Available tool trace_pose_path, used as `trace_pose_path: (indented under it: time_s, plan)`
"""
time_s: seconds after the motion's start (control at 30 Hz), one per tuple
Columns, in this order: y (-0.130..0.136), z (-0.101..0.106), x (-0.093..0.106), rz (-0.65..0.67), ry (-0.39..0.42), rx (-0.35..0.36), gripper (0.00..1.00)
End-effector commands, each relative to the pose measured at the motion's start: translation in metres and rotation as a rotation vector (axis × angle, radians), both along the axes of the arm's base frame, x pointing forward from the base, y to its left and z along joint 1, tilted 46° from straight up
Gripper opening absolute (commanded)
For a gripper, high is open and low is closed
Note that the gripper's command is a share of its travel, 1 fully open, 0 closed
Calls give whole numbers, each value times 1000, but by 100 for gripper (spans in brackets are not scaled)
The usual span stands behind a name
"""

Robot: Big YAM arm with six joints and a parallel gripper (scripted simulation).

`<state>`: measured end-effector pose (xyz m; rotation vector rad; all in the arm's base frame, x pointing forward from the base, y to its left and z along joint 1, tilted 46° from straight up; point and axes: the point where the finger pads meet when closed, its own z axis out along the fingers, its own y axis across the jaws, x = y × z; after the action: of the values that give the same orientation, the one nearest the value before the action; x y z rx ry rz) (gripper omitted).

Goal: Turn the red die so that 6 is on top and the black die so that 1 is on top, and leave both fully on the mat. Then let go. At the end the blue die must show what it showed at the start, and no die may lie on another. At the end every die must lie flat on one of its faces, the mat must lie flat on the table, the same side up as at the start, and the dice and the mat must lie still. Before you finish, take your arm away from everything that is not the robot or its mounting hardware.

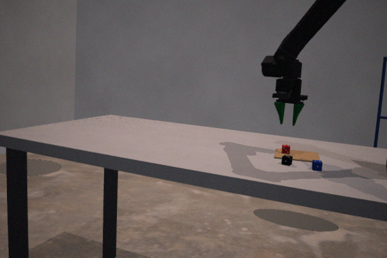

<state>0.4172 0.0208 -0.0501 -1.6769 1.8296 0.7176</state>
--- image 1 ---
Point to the tan flat mat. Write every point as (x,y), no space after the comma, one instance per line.
(298,155)

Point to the red die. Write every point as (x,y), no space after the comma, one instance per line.
(285,149)

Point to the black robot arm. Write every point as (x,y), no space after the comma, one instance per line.
(285,56)

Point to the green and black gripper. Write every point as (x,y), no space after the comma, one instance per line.
(296,100)

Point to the black die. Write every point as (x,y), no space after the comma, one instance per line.
(286,160)

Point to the blue die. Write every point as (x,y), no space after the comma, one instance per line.
(317,165)

